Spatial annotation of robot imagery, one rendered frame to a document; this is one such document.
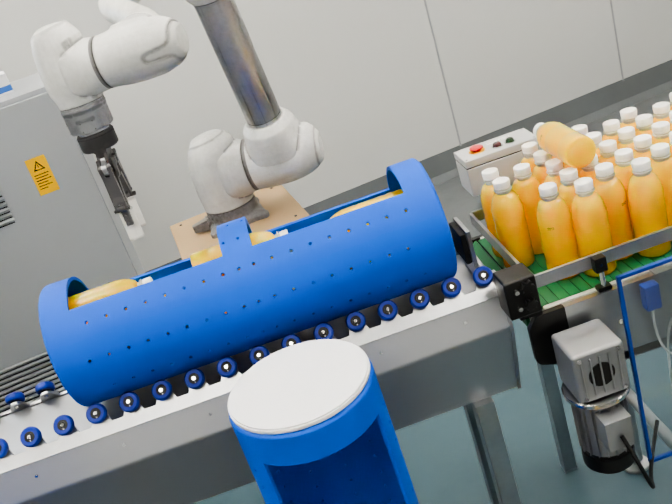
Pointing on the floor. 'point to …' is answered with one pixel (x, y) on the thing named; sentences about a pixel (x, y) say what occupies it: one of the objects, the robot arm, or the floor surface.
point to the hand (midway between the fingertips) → (133, 220)
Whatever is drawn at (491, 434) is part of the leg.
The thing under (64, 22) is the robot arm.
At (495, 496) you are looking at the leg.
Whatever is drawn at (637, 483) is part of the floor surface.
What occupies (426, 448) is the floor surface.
